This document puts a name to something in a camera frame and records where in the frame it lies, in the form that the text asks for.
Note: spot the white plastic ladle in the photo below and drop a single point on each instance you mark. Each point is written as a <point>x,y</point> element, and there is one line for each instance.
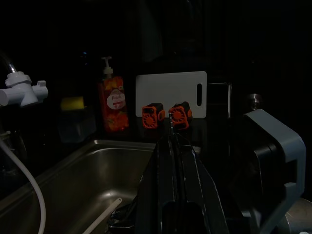
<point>107,210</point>

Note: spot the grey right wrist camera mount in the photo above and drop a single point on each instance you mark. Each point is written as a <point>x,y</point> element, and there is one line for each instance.
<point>292,146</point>

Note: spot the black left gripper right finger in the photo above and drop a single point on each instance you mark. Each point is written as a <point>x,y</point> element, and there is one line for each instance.
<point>195,182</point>

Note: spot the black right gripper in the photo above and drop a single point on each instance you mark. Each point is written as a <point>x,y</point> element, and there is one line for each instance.
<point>270,175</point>

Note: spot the white faucet head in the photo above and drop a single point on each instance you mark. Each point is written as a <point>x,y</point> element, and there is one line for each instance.
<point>22,92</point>

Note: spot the white cutting board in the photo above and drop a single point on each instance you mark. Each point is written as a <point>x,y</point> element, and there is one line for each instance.
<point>170,87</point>

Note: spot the stainless steel sink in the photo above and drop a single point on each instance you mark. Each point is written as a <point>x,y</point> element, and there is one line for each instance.
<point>85,175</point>

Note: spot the yellow green sponge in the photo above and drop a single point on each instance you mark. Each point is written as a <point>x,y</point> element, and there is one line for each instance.
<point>72,103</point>

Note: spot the clear soap dispenser box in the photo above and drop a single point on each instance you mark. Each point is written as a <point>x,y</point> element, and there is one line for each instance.
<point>78,126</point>

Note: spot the peach soap pump bottle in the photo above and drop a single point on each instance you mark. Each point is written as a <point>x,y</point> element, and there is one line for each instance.
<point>114,109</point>

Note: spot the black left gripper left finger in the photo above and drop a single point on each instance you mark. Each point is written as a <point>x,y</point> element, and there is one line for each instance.
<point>156,182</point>

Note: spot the steel round knob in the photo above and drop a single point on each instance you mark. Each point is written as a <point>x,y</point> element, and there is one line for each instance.
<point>254,101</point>

